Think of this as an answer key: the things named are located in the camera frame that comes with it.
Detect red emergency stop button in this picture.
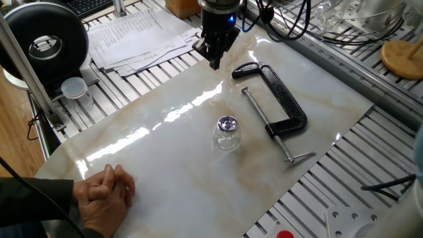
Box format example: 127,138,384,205
266,219,297,238

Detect aluminium frame rail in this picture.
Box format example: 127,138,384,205
244,0,423,132

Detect black cables by robot base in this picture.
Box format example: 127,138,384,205
360,174,417,202

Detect slanted aluminium profile post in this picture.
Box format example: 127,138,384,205
0,13,67,132

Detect person's right hand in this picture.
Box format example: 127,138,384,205
79,165,136,238

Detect clear glass flask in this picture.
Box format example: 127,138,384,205
313,0,348,34

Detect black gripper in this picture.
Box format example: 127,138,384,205
192,9,241,69

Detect black cables on table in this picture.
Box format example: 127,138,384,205
310,18,406,46

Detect stack of printed papers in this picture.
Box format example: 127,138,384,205
86,7,202,77

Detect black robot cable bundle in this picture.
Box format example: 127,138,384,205
241,0,313,43

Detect wooden block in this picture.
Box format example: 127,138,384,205
165,0,202,20

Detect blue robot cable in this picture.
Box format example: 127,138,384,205
241,15,257,33

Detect person's left hand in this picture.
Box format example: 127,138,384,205
72,164,116,204

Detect black C-clamp with steel screw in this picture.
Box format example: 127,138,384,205
231,61,317,164

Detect upright silver metal post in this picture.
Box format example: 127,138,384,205
112,0,128,18

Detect round wooden stand base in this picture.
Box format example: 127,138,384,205
379,34,423,81

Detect black computer keyboard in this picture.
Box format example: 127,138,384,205
62,0,115,19

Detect left forearm in dark sleeve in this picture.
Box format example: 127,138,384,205
0,177,75,229

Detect white plate with holes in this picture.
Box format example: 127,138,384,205
325,206,386,238

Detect small clear glass jar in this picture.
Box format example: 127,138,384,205
211,127,242,152

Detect right forearm in dark sleeve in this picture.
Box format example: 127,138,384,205
41,204,105,238

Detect thin black wire loop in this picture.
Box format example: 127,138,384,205
26,110,44,141

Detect black ring shaped lamp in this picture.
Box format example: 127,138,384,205
0,2,100,100

